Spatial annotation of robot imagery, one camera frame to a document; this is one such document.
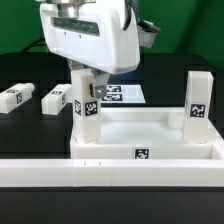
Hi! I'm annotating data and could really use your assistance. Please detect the black cable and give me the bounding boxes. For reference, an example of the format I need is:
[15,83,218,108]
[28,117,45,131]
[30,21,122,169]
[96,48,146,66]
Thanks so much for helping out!
[21,37,48,53]

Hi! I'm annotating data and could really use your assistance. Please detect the white desk top tray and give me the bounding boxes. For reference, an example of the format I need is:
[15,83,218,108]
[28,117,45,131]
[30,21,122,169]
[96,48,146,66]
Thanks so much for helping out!
[70,107,224,160]

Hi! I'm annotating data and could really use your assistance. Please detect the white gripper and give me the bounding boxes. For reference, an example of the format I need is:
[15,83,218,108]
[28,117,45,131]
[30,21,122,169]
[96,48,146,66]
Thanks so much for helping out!
[40,1,140,98]

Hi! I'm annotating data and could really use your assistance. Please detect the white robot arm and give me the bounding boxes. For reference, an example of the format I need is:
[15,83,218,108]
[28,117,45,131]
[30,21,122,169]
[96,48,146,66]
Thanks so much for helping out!
[37,0,140,98]

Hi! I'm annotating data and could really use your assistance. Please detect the white L-shaped fence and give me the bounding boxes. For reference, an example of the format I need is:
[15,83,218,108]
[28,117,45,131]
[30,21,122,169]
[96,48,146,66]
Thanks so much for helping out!
[0,142,224,187]

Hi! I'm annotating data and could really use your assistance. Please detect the fiducial marker sheet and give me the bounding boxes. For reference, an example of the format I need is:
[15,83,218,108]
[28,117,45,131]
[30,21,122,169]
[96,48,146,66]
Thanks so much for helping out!
[101,85,145,103]

